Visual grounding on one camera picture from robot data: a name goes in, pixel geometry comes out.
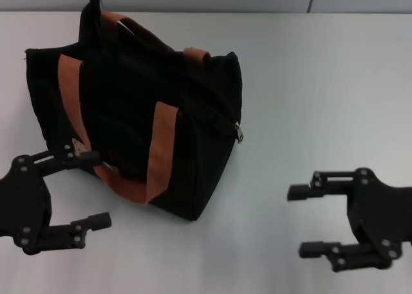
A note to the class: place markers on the silver metal zipper pull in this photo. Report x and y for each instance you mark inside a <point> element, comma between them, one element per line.
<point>239,134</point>

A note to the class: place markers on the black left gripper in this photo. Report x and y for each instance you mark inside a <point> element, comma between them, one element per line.
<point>25,204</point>

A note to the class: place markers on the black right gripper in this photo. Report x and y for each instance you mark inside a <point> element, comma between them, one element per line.
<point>383,213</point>

